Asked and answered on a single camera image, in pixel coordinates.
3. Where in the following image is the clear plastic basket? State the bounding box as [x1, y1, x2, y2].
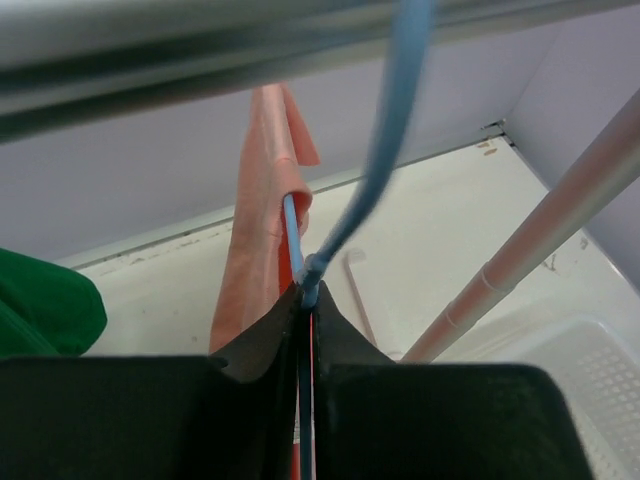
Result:
[498, 316, 639, 479]

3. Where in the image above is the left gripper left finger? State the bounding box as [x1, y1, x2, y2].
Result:
[1, 286, 301, 479]

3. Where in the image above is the metal clothes rack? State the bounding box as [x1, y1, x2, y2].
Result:
[0, 0, 640, 366]

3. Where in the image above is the pink t shirt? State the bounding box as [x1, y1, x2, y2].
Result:
[209, 83, 320, 353]

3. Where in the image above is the green t shirt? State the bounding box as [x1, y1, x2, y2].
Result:
[1, 249, 107, 358]

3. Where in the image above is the blue hanger of pink shirt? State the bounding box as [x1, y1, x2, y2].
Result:
[288, 1, 435, 479]

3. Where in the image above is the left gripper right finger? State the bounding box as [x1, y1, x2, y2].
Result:
[313, 286, 590, 479]

